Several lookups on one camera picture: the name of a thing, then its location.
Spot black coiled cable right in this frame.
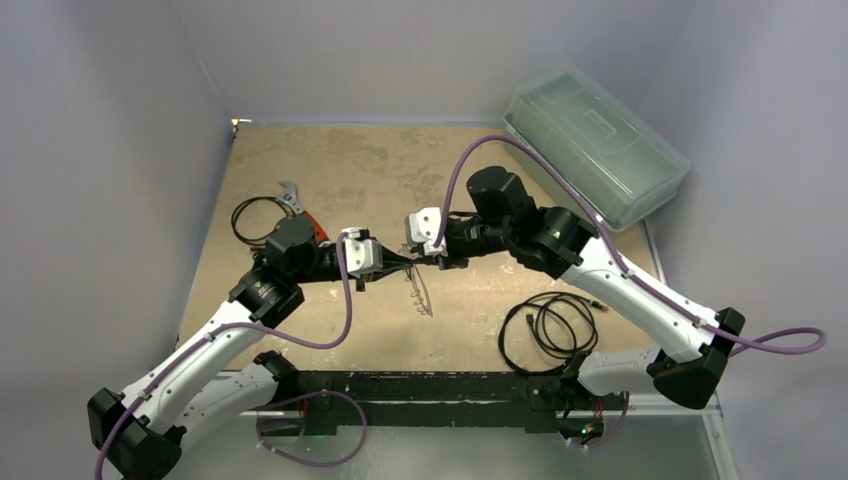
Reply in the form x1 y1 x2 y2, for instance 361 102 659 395
498 292 607 376

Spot large metal key organizer ring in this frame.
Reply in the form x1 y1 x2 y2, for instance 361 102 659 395
402 248 435 318

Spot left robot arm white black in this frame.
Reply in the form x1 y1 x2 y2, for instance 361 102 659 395
87 214 415 479

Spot black coiled cable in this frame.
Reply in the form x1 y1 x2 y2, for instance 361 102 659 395
230 195 296 245
498 292 607 376

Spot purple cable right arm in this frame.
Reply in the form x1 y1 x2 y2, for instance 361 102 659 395
433 135 829 357

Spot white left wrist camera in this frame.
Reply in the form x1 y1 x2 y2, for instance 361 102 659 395
342 227 382 277

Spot red adjustable wrench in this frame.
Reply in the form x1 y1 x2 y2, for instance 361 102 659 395
276 180 330 246

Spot black coiled cable left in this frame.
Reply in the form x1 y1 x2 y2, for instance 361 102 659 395
230 195 296 245

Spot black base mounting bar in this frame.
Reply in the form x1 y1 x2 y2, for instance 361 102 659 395
235 351 631 437

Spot clear plastic storage box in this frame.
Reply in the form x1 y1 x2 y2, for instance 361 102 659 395
503 66 691 231

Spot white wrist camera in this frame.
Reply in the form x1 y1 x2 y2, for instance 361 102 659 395
342 227 382 277
405 207 447 257

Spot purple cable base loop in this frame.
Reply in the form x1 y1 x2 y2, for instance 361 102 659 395
253 389 368 468

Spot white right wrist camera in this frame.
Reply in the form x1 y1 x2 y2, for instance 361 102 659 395
405 207 447 257

